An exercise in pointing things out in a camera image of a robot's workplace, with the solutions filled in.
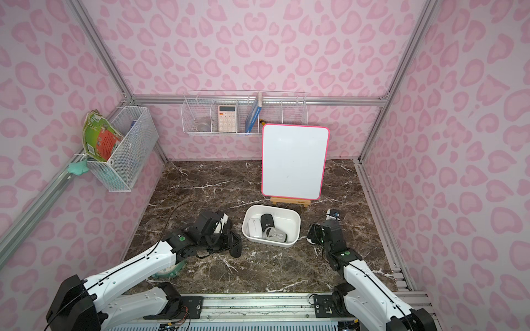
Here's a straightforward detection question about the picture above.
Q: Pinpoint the white computer mouse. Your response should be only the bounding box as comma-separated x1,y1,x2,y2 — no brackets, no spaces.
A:
247,218,264,239

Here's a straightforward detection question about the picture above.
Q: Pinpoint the grey white mouse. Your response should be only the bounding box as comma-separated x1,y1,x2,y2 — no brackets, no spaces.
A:
264,227,288,243

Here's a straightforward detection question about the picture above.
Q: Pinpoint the white storage box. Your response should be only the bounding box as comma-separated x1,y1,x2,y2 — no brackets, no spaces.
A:
242,205,301,248

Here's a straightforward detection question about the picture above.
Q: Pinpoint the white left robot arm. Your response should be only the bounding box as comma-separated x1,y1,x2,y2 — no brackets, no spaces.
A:
45,210,242,330

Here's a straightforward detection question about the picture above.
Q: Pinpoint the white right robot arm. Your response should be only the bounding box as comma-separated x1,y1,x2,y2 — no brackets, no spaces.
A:
306,209,437,330

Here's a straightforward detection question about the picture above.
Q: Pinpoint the wooden easel stand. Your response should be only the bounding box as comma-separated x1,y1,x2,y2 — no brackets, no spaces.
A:
270,197,311,208

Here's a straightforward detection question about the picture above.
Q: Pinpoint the green alarm clock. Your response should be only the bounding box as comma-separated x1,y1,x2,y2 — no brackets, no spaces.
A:
152,261,186,279

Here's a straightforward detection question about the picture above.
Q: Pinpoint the pink framed whiteboard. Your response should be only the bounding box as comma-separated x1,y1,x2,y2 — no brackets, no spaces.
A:
262,124,330,201

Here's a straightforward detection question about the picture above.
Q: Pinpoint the clear glass cup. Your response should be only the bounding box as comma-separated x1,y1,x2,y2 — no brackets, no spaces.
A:
196,118,212,132

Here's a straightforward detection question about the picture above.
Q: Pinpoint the white mesh side basket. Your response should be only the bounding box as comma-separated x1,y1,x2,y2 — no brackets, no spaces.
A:
88,106,159,193

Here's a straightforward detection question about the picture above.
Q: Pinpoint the white pink calculator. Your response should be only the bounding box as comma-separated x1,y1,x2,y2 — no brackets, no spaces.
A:
218,105,237,133

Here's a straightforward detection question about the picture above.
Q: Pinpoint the blue book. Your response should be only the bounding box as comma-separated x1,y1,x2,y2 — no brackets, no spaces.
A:
244,92,262,133

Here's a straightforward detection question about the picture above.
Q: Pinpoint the green red snack bag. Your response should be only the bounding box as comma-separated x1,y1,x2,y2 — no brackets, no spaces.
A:
82,110,124,162

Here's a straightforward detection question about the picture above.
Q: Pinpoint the white wire wall shelf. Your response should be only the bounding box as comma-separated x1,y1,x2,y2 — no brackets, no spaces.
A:
181,90,308,135

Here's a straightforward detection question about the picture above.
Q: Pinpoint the aluminium frame rail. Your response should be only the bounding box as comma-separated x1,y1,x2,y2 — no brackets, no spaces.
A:
131,94,389,108

